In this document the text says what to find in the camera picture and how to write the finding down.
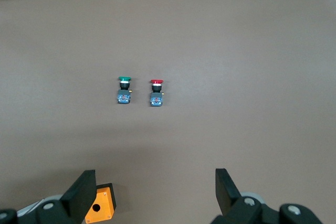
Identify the red mushroom push button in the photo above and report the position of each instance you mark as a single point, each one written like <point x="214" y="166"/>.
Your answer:
<point x="157" y="99"/>

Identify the orange button enclosure box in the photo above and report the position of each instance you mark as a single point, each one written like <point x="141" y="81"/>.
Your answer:
<point x="103" y="203"/>

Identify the green mushroom push button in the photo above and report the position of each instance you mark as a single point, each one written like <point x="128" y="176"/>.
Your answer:
<point x="124" y="97"/>

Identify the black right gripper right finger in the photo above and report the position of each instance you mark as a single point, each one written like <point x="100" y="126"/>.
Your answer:
<point x="228" y="197"/>

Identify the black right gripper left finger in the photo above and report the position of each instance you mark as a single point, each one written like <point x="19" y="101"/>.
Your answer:
<point x="78" y="197"/>

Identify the brown table cover mat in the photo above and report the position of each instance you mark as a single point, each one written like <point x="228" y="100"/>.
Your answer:
<point x="236" y="77"/>

